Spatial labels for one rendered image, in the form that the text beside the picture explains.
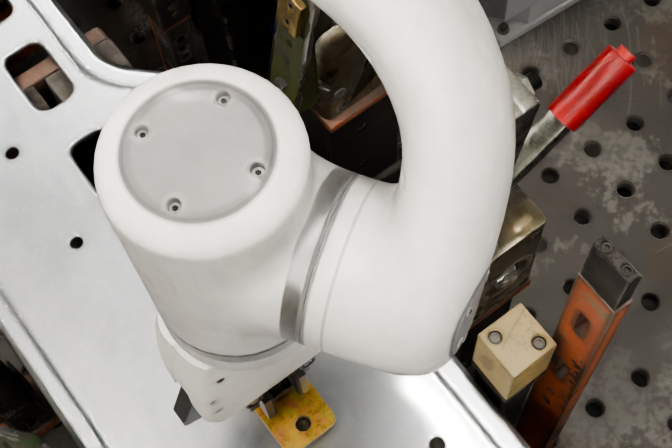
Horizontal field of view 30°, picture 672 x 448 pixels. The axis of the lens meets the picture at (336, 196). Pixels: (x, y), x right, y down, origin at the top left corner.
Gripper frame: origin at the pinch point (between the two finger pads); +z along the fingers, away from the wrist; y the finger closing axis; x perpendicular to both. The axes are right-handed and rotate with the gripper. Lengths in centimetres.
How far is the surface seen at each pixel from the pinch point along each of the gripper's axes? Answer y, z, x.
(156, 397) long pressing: 6.3, 3.4, -4.4
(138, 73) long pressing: -5.7, 3.1, -24.6
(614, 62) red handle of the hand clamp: -25.2, -11.2, 0.2
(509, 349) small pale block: -11.7, -2.9, 8.0
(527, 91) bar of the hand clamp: -17.3, -17.8, 0.9
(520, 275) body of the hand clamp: -18.2, 6.5, 2.8
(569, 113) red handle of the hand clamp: -22.0, -9.1, 0.4
